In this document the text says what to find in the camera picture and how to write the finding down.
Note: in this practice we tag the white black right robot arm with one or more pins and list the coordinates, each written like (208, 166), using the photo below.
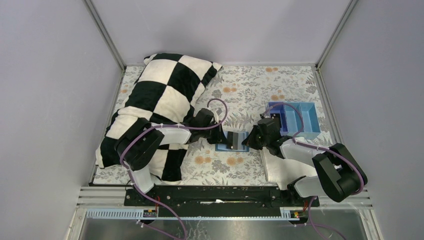
(338, 173)

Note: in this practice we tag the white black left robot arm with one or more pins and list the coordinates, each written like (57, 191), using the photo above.
(137, 146)

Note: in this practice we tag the blue three-compartment tray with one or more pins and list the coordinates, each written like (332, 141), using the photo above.
(297, 117)

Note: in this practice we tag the white folded towel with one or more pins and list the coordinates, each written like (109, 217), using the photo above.
(284, 171)

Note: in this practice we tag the black white checkered pillow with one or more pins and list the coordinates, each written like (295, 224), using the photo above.
(166, 92)

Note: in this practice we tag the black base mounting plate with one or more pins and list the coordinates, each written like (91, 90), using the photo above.
(216, 201)

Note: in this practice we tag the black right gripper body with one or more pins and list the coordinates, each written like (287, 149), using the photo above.
(254, 136)

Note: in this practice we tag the aluminium frame rail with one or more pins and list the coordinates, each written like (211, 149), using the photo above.
(101, 215)

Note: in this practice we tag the black credit card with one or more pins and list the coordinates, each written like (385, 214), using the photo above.
(233, 140)

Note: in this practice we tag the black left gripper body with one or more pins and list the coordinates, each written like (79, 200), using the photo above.
(218, 135)

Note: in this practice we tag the blue card holder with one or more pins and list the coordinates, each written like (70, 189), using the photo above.
(242, 148)

